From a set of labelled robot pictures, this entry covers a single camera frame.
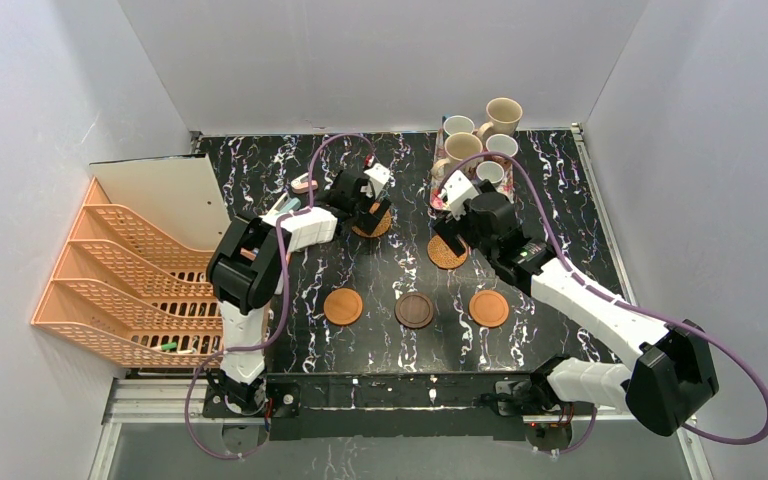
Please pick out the blue mug white inside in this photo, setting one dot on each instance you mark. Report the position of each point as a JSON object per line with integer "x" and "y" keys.
{"x": 455, "y": 124}

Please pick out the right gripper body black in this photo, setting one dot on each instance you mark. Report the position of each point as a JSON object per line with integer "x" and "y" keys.
{"x": 459, "y": 225}

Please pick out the woven rattan coaster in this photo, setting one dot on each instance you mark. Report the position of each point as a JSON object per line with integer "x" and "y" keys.
{"x": 443, "y": 257}
{"x": 364, "y": 228}

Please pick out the pink mini stapler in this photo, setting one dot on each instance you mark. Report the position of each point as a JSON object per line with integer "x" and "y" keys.
{"x": 303, "y": 183}

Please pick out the light wooden coaster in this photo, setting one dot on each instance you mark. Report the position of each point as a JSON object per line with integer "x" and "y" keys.
{"x": 489, "y": 308}
{"x": 343, "y": 307}

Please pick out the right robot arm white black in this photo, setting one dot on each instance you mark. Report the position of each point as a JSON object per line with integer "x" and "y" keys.
{"x": 665, "y": 373}

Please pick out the small grey heart mug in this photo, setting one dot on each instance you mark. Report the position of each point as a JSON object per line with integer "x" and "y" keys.
{"x": 490, "y": 171}

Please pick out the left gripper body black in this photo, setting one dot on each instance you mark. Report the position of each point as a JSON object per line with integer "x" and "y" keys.
{"x": 365, "y": 204}

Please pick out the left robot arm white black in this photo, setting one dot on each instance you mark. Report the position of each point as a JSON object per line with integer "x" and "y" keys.
{"x": 251, "y": 265}

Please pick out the white folder board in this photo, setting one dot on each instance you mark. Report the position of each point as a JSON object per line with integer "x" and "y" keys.
{"x": 178, "y": 194}

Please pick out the floral tray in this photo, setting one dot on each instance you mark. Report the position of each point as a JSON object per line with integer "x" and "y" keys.
{"x": 506, "y": 188}

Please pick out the blue white stapler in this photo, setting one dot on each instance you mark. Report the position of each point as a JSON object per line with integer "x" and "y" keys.
{"x": 285, "y": 204}

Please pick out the orange desk organizer tray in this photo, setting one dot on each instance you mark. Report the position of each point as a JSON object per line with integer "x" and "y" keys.
{"x": 267, "y": 309}

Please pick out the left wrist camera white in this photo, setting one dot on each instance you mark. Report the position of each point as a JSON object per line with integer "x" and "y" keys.
{"x": 378, "y": 177}

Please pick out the orange mesh file rack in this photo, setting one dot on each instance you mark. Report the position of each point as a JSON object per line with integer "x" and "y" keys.
{"x": 128, "y": 292}

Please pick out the tall beige mug rear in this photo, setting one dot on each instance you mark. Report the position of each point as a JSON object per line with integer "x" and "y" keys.
{"x": 502, "y": 117}

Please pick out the dark walnut wooden coaster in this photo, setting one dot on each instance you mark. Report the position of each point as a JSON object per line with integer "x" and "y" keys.
{"x": 414, "y": 310}

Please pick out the pink floral mug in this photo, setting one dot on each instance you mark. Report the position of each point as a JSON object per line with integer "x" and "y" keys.
{"x": 505, "y": 145}

